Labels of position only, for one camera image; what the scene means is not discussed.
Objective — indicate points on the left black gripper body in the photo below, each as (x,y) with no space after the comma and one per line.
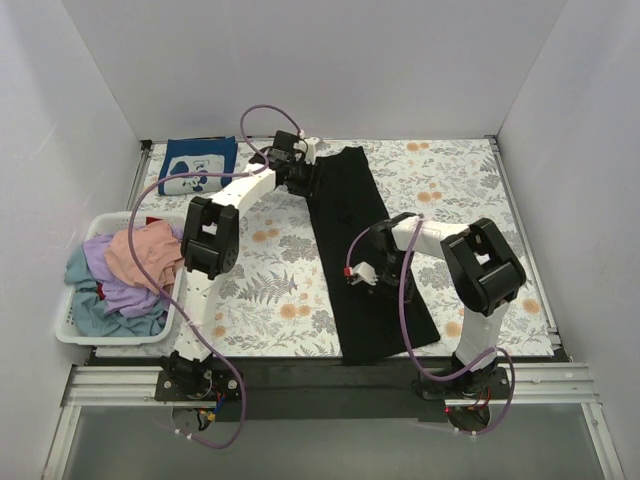
(305,179)

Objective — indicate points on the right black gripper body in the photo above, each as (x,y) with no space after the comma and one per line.
(396,279)

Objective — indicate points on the black t shirt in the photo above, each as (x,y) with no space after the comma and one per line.
(345,203)

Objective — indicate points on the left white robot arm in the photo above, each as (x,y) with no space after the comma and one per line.
(211,246)

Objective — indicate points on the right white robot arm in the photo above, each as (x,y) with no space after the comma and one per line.
(487,277)

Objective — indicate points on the folded blue printed t shirt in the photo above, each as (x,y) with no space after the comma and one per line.
(199,157)

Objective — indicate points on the floral table cloth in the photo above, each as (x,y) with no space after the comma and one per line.
(275,302)

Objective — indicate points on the pink t shirt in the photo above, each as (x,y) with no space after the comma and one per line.
(157,250)

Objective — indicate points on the lilac t shirt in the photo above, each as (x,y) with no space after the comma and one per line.
(120,297)

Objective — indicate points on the white laundry basket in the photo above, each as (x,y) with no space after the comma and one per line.
(65,328)

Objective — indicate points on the light blue t shirt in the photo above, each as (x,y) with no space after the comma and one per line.
(89,312)

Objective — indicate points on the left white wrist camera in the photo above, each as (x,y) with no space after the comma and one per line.
(306,148)

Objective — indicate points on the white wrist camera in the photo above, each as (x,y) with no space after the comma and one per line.
(363,272)
(306,148)

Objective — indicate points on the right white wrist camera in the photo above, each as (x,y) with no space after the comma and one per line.
(363,272)

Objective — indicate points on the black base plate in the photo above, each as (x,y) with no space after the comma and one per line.
(314,388)

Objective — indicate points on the aluminium frame rail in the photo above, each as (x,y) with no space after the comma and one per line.
(111,427)

